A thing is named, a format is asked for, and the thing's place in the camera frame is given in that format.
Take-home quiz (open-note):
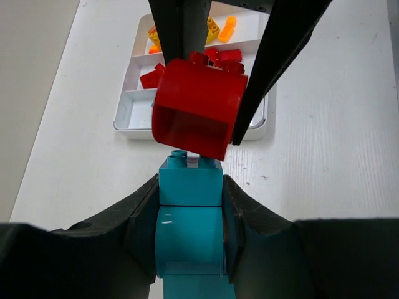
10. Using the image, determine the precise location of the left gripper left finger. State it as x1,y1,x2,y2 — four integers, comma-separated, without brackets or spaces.
1,176,160,298

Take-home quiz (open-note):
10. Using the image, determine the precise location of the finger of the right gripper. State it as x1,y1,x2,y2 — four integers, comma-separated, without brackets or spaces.
232,0,331,145
149,0,211,64

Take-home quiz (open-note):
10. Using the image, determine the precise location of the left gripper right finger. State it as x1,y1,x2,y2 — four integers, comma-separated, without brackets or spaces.
222,176,398,298

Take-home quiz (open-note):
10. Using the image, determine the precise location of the large red lego assembly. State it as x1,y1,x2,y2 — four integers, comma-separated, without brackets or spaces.
189,47,245,75

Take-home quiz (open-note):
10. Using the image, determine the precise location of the large teal lego assembly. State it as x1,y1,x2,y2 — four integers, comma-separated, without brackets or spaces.
155,149,235,298

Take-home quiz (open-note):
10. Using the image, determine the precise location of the red rounded duplo brick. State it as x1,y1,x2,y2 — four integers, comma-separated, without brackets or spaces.
152,59,248,161

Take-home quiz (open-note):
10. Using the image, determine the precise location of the yellow lego block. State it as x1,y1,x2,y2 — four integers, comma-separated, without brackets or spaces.
205,17,220,45

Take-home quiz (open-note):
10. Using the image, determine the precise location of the orange long lego piece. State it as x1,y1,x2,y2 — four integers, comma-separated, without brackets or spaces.
218,16,237,43

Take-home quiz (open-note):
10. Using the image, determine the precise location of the white divided tray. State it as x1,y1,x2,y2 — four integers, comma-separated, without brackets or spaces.
113,9,269,145

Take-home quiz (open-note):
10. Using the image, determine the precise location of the red lego in tray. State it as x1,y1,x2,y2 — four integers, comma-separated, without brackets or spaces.
140,63,166,89

